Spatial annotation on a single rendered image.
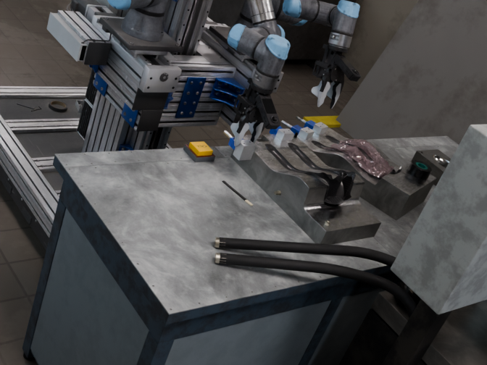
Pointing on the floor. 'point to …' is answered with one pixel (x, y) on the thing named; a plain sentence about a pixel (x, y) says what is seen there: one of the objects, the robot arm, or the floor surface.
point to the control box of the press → (446, 249)
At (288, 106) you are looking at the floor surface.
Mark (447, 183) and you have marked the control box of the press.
